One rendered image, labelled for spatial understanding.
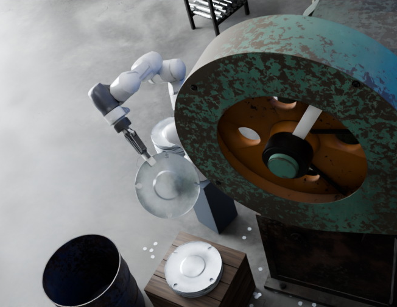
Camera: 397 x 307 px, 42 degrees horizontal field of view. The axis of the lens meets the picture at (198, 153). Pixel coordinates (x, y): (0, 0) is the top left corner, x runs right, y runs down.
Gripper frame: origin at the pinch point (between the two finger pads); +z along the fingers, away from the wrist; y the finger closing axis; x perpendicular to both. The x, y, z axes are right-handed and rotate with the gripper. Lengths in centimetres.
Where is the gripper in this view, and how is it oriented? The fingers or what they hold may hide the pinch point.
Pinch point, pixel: (148, 158)
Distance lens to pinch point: 223.3
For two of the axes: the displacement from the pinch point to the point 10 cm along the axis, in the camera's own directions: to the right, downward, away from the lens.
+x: 7.3, -6.0, 3.3
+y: 3.0, -1.5, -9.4
